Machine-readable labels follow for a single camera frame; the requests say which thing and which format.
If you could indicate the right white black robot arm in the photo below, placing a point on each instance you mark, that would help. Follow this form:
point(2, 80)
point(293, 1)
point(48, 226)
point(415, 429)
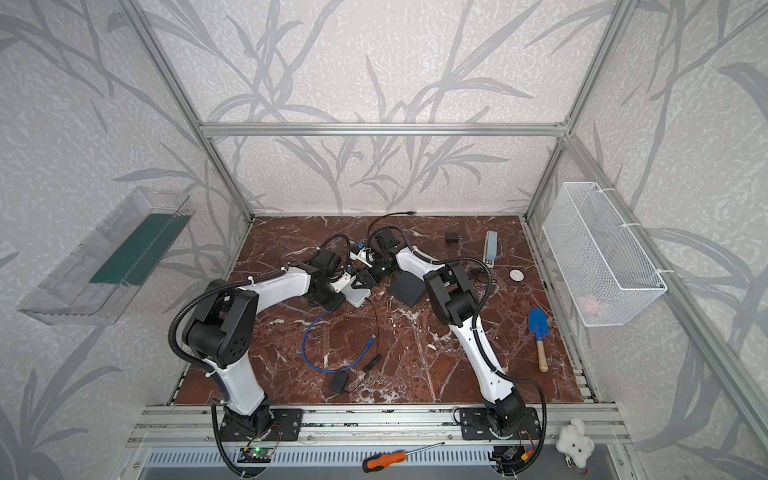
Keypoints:
point(458, 289)

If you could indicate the white wire mesh basket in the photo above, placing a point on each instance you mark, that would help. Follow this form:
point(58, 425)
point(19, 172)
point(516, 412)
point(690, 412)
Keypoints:
point(598, 253)

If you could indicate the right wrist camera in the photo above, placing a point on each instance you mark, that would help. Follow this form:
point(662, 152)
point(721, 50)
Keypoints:
point(361, 252)

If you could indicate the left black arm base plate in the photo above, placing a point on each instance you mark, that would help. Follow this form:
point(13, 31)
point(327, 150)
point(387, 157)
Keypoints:
point(282, 424)

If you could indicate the white plush toy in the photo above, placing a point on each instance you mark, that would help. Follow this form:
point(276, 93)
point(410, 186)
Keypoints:
point(574, 444)

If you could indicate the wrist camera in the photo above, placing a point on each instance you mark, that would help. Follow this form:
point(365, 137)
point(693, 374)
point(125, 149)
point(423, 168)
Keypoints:
point(343, 282)
point(361, 252)

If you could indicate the wooden handle blue tool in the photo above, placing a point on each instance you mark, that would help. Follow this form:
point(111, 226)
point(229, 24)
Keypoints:
point(538, 326)

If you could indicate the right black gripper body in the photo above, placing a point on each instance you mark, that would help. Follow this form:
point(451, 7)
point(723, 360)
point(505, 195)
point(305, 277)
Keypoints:
point(372, 267)

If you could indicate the clear plastic wall tray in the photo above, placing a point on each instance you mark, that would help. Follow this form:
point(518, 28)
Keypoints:
point(98, 280)

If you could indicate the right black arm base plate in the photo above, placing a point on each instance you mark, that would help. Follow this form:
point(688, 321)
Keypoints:
point(480, 423)

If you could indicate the pink item in basket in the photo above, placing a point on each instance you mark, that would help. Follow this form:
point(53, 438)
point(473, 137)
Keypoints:
point(593, 306)

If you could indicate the black network switch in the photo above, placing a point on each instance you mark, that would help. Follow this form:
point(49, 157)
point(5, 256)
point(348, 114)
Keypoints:
point(407, 288)

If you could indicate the grey brush block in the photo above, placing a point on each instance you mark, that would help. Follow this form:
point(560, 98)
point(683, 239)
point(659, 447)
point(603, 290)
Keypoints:
point(491, 249)

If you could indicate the green circuit board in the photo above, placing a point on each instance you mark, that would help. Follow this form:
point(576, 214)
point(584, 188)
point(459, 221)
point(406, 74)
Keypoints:
point(255, 455)

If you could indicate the white round disc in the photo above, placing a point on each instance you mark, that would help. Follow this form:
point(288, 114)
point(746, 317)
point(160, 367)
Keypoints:
point(517, 275)

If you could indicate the black power adapter cube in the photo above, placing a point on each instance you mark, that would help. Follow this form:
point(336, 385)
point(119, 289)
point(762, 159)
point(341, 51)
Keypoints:
point(339, 381)

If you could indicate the orange handled screwdriver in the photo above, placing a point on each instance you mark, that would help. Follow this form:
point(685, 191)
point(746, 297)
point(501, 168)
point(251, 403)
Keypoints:
point(381, 461)

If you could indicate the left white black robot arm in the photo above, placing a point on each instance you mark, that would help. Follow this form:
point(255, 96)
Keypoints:
point(214, 331)

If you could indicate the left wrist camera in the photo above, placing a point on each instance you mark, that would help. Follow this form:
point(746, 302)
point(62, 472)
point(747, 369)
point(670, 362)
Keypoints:
point(343, 282)

